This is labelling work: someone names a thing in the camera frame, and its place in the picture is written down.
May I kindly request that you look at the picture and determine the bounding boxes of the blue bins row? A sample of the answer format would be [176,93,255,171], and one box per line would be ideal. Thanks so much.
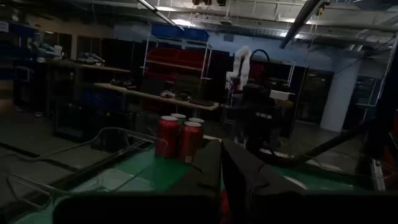
[150,24,210,43]

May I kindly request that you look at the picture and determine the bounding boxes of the dark blue shelf unit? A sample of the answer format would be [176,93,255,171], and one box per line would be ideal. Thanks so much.
[0,18,41,106]

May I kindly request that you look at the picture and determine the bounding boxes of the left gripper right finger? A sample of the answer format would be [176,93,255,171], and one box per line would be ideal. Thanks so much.
[221,139,308,197]

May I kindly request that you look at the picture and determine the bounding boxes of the white box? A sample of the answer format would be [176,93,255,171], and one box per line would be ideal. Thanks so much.
[269,89,295,101]

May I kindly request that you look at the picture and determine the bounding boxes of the green Sprite can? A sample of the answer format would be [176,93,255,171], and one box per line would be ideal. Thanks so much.
[170,113,187,125]

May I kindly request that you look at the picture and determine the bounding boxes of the ceiling light tube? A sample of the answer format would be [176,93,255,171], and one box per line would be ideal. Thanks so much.
[136,0,186,31]

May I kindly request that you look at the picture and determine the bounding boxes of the wooden wall bench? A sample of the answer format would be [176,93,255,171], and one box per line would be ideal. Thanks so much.
[46,58,131,75]

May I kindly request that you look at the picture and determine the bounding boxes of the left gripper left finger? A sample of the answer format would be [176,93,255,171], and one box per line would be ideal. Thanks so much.
[169,139,223,197]

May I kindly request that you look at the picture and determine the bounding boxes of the clear plastic bin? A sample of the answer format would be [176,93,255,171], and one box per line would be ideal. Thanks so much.
[0,126,169,211]

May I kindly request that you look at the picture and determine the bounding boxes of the rack with red bins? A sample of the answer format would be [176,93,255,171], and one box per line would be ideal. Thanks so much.
[141,34,214,94]

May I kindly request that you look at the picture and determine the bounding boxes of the red Coca-Cola can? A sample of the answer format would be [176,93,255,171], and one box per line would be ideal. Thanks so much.
[154,115,181,159]
[177,121,203,165]

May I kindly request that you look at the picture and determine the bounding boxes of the black curved hose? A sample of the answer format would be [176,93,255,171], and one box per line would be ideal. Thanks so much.
[248,48,271,65]

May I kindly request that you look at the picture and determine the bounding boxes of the red Fanta can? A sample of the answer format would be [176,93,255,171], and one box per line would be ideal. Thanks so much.
[188,117,206,127]

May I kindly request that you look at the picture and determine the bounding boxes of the long wooden workbench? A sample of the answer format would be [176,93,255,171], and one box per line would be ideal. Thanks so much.
[93,81,220,112]

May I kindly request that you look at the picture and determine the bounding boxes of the black diagonal frame bar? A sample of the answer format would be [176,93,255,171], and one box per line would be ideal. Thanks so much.
[278,0,326,50]

